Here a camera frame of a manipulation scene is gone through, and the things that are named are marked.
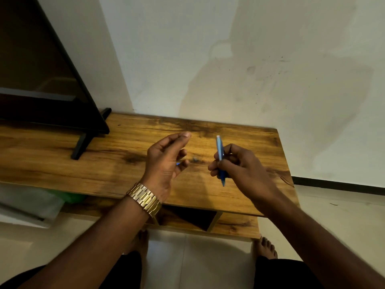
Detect white plastic bag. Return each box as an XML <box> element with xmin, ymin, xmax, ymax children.
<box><xmin>0</xmin><ymin>183</ymin><xmax>65</xmax><ymax>229</ymax></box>

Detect gold metal wristwatch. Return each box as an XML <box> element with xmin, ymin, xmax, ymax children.
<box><xmin>126</xmin><ymin>182</ymin><xmax>163</xmax><ymax>218</ymax></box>

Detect black skirting board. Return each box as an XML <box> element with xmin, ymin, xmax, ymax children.
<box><xmin>292</xmin><ymin>176</ymin><xmax>385</xmax><ymax>196</ymax></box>

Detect black shorts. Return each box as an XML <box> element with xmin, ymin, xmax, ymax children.
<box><xmin>0</xmin><ymin>251</ymin><xmax>324</xmax><ymax>289</ymax></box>

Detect person's right hand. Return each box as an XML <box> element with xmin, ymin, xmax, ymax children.
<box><xmin>208</xmin><ymin>143</ymin><xmax>281</xmax><ymax>209</ymax></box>

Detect blue pen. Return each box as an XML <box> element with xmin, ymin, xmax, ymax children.
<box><xmin>216</xmin><ymin>135</ymin><xmax>226</xmax><ymax>187</ymax></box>

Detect person's left forearm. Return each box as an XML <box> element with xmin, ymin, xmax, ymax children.
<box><xmin>18</xmin><ymin>194</ymin><xmax>151</xmax><ymax>289</ymax></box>

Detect person's left hand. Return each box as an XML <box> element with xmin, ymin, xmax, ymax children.
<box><xmin>140</xmin><ymin>131</ymin><xmax>192</xmax><ymax>203</ymax></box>

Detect black flat television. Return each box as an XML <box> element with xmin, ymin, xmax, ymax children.
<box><xmin>0</xmin><ymin>0</ymin><xmax>112</xmax><ymax>161</ymax></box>

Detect person's right foot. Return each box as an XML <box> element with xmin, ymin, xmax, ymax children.
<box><xmin>252</xmin><ymin>236</ymin><xmax>279</xmax><ymax>260</ymax></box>

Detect green plastic bag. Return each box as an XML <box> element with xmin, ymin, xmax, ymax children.
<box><xmin>48</xmin><ymin>189</ymin><xmax>88</xmax><ymax>205</ymax></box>

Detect person's right forearm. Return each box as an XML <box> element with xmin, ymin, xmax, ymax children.
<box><xmin>259</xmin><ymin>189</ymin><xmax>385</xmax><ymax>289</ymax></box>

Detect wooden television table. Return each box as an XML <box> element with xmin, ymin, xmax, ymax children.
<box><xmin>0</xmin><ymin>113</ymin><xmax>301</xmax><ymax>240</ymax></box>

